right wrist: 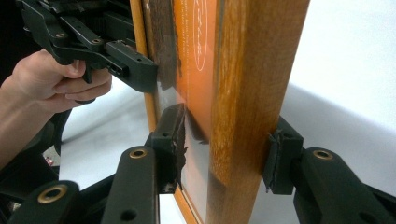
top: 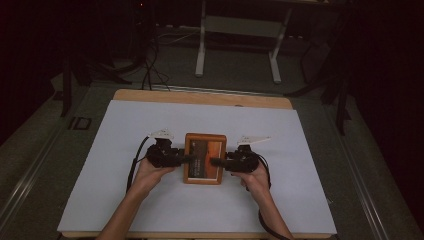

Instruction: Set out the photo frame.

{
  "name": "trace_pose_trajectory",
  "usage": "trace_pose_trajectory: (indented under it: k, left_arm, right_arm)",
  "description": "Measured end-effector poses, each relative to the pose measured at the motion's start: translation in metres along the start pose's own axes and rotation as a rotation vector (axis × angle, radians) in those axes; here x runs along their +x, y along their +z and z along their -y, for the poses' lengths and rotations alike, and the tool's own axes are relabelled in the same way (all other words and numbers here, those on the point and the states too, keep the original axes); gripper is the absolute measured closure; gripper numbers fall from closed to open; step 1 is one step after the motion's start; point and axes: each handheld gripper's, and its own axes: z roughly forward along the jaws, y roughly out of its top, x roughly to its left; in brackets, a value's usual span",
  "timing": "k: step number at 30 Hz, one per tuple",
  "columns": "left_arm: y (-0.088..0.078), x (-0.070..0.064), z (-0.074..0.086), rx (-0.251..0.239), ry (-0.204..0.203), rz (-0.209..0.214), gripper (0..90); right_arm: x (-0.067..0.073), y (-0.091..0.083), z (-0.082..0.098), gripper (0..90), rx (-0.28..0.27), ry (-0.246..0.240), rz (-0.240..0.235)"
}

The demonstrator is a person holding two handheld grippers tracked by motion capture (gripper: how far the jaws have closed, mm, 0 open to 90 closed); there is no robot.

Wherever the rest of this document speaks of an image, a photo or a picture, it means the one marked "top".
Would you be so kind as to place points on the person's left hand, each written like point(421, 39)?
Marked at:
point(150, 175)

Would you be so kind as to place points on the wooden box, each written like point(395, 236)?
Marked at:
point(205, 136)

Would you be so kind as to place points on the black tripod stand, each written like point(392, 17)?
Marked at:
point(340, 93)

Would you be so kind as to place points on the person's right hand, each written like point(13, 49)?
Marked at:
point(256, 181)

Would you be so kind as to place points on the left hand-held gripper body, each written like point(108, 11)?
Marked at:
point(163, 155)

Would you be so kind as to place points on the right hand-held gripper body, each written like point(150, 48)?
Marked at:
point(245, 160)

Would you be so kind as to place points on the wooden table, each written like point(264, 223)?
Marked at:
point(200, 97)

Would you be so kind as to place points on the brown and orange book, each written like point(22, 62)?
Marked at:
point(203, 150)

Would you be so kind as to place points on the black metal stand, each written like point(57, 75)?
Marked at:
point(66, 86)

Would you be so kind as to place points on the white metal desk frame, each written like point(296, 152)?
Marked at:
point(200, 50)

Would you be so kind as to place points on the white table mat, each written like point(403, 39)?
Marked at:
point(186, 206)

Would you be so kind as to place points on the black floor socket plate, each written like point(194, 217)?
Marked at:
point(80, 123)

